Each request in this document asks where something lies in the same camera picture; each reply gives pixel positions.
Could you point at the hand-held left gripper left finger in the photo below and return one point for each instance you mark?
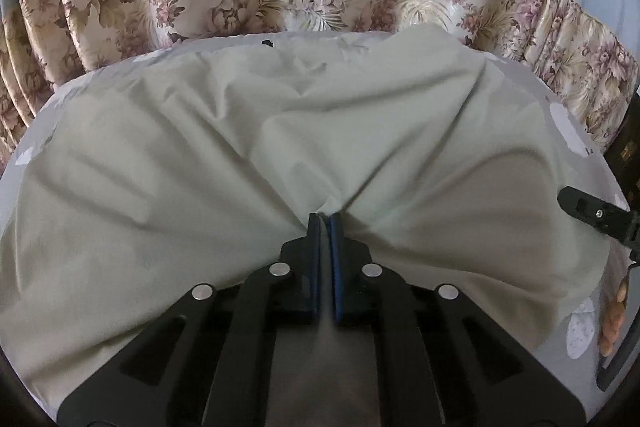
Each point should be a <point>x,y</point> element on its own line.
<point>314,267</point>

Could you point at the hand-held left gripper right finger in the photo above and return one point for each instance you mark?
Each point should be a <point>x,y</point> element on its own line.
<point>337,272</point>

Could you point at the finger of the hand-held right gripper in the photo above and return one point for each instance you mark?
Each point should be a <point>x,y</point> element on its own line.
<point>595,212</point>

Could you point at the beige garment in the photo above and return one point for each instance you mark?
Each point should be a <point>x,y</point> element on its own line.
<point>250,157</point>

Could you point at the person's right hand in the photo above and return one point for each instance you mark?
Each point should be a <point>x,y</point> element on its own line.
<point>614,317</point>

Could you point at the dark wooden cabinet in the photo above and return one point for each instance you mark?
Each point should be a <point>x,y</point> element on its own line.
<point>625,157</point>

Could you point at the small black object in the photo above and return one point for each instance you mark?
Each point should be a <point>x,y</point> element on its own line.
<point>267,42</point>

